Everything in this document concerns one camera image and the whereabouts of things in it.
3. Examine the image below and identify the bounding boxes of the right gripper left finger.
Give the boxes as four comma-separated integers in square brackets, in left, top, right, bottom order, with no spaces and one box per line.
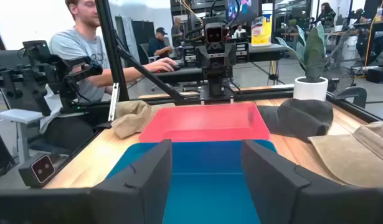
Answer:
[90,139,173,224]

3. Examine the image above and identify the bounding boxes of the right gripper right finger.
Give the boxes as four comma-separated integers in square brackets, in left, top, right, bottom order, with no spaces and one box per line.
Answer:
[242,139,379,224]

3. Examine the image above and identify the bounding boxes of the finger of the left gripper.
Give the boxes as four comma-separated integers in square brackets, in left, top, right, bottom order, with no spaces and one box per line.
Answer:
[218,46,227,66]
[206,46,215,66]

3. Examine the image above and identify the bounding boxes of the dark grey hat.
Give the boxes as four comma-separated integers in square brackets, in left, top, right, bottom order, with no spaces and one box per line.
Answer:
[256,98,334,143]

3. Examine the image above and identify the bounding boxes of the tan hat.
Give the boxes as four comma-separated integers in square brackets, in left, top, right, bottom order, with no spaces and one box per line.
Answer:
[111,100,176,140]
[307,120,383,189]

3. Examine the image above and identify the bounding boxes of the person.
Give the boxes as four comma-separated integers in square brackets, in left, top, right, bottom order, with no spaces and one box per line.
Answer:
[146,27,173,59]
[43,0,179,150]
[233,24,247,40]
[171,17,184,47]
[316,2,337,30]

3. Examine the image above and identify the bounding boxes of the black desk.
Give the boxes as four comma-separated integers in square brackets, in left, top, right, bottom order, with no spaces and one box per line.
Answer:
[153,42,288,84]

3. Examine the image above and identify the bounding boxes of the computer monitor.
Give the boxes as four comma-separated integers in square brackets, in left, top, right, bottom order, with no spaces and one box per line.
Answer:
[225,0,261,24]

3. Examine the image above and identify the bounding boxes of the red plastic bin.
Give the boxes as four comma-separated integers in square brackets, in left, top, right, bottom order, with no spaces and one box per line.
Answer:
[138,102,271,143]

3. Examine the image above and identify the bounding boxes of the blue plastic bin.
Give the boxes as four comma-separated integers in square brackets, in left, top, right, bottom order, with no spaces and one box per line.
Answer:
[105,139,278,224]

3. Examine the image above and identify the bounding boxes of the potted plant white pot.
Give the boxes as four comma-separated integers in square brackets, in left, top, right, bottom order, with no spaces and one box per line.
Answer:
[275,21,351,102]

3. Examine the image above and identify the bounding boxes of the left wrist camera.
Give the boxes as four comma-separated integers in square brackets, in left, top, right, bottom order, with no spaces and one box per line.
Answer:
[205,26,225,44]

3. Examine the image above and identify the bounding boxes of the white metal bracket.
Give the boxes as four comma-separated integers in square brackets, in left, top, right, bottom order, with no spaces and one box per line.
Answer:
[107,82,121,122]

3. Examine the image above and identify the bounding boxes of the black table-level camera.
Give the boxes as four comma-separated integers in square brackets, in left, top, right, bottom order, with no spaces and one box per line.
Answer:
[17,153,57,189]

